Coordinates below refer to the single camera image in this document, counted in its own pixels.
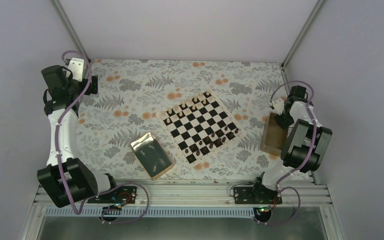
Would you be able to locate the gold tin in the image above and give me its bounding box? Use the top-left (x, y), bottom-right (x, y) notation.
top-left (130, 132), bottom-right (174, 181)
top-left (260, 112), bottom-right (288, 157)

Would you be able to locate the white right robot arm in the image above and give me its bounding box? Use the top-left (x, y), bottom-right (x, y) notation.
top-left (250, 85), bottom-right (333, 204)

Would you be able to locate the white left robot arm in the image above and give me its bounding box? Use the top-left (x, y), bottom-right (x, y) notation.
top-left (37, 59), bottom-right (120, 208)

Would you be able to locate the floral patterned table mat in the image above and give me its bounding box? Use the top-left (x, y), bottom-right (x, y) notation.
top-left (76, 59), bottom-right (287, 181)

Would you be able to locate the black and white chessboard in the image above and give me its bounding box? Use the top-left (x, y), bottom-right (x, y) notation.
top-left (156, 90), bottom-right (247, 167)

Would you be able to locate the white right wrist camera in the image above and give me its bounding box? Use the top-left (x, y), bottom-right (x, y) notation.
top-left (270, 98), bottom-right (285, 115)

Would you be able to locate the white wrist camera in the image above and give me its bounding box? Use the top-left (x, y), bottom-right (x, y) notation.
top-left (270, 98), bottom-right (285, 115)
top-left (67, 57), bottom-right (86, 82)

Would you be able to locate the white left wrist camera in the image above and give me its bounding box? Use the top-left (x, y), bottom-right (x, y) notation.
top-left (67, 57), bottom-right (86, 82)

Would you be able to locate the aluminium rail frame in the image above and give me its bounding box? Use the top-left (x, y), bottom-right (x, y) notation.
top-left (21, 180), bottom-right (344, 240)

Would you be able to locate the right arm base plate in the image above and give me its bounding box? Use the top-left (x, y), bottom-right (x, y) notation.
top-left (233, 186), bottom-right (283, 205)

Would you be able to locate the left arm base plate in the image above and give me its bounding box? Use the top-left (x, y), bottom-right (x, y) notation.
top-left (87, 185), bottom-right (137, 205)

